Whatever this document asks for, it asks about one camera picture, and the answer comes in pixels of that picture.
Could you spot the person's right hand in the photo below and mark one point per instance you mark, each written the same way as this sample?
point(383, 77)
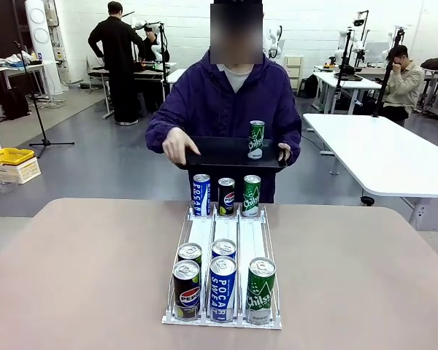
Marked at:
point(177, 144)

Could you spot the person's left hand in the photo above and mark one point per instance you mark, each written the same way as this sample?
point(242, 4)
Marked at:
point(284, 151)

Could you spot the green Chilsung can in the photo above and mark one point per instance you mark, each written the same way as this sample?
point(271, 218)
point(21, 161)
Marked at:
point(251, 198)
point(256, 140)
point(260, 295)

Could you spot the black serving tray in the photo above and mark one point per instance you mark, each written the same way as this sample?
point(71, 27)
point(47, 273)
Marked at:
point(222, 153)

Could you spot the person's left forearm purple sleeve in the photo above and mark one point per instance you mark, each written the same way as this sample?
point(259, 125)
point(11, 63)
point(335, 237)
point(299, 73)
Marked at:
point(294, 133)

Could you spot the person's right forearm purple sleeve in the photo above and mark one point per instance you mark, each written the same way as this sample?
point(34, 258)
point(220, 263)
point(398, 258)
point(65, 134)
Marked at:
point(160, 135)

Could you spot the person in purple jacket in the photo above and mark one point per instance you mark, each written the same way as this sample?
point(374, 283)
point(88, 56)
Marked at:
point(222, 109)

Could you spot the blue Pocari Sweat can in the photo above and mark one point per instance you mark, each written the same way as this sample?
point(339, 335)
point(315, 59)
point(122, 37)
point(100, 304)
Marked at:
point(201, 195)
point(223, 291)
point(223, 248)

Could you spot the black Pepsi can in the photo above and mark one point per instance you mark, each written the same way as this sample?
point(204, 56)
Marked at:
point(190, 251)
point(186, 291)
point(226, 198)

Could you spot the white drawer cabinet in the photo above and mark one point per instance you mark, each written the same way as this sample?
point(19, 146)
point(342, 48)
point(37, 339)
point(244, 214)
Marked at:
point(294, 73)

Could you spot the black slim tripod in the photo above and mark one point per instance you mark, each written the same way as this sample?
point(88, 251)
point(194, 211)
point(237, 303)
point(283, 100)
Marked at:
point(164, 54)

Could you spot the white long desk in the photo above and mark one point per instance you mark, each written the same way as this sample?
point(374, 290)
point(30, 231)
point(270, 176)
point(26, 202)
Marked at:
point(345, 83)

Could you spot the white can dispenser rack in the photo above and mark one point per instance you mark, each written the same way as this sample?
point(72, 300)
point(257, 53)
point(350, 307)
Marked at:
point(200, 233)

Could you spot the large white table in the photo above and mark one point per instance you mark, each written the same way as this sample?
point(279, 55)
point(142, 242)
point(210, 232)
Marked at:
point(379, 153)

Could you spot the man in black clothes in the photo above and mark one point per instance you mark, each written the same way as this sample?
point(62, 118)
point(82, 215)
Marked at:
point(118, 58)

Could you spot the black tripod pole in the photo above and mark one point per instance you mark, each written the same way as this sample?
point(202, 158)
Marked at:
point(385, 80)

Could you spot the seated man beige shirt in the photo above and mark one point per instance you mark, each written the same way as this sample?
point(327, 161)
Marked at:
point(405, 87)

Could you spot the black tripod microphone stand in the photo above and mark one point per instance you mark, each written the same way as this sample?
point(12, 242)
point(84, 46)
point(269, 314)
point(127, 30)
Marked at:
point(40, 124)

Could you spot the white plastic crate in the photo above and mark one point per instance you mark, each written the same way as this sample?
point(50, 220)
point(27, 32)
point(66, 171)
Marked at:
point(18, 173)

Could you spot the white tower air conditioner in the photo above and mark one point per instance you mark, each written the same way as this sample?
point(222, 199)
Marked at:
point(42, 47)

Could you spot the black floor bag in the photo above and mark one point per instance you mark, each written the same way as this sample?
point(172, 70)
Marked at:
point(15, 104)

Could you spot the yellow plastic crate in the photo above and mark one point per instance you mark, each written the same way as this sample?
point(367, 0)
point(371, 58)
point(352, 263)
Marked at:
point(9, 156)

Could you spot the black backpack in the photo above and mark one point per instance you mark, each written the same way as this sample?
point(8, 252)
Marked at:
point(435, 64)

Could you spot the white cluttered desk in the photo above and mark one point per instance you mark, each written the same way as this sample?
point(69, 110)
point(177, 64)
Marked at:
point(18, 67)

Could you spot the clear plastic bowl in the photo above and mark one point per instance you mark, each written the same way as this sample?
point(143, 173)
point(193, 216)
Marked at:
point(0, 186)

